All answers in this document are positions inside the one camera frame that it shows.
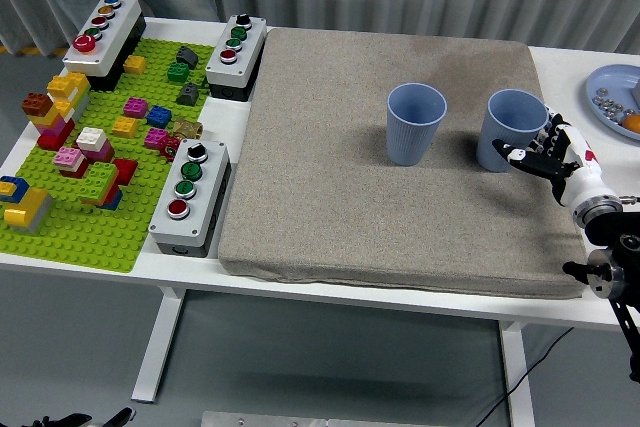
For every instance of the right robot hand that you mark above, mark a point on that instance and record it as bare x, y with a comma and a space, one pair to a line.
575, 167

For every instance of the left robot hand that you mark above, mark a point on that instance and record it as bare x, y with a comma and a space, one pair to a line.
65, 420

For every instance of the blue ribbed cup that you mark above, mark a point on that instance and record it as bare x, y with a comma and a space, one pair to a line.
410, 142
487, 147

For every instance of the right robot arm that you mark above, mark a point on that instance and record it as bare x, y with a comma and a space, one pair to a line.
615, 229

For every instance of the small orange object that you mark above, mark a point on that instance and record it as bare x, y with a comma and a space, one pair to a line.
633, 122

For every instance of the blue plate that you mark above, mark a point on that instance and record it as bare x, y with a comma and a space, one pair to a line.
610, 77

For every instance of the white table leg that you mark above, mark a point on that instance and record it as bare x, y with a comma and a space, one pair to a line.
517, 377
157, 347

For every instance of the green brick baseplate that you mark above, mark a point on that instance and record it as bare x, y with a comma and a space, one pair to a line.
85, 237

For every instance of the blue yellow grey brick stack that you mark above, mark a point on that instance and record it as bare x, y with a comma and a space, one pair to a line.
27, 207

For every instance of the green topped brick stack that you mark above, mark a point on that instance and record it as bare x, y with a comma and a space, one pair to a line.
99, 184

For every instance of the four-button control box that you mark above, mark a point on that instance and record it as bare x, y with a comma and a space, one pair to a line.
200, 212
245, 52

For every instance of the grey-brown mat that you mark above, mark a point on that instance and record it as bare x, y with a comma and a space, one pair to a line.
325, 172

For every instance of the red toy brick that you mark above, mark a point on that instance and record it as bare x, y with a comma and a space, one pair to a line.
126, 170

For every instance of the pink and red brick stack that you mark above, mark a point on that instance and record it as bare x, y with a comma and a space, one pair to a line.
70, 161

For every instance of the white and pink brick stack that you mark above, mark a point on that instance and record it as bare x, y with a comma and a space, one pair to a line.
95, 144

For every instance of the magenta toy brick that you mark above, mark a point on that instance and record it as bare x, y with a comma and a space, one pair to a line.
156, 138
135, 107

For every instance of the yellow toy brick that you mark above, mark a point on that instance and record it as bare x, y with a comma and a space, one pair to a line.
125, 127
135, 64

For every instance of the multicolour brick tower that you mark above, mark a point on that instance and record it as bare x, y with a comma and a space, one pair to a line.
52, 119

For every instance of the blue toy brick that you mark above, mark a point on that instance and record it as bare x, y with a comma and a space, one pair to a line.
159, 116

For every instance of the grey sloped toy brick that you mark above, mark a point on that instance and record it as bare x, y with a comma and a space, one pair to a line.
188, 94
187, 56

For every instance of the green toy brick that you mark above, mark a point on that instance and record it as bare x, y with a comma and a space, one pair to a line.
177, 72

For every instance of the five-button control box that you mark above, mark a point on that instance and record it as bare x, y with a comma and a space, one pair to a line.
107, 42

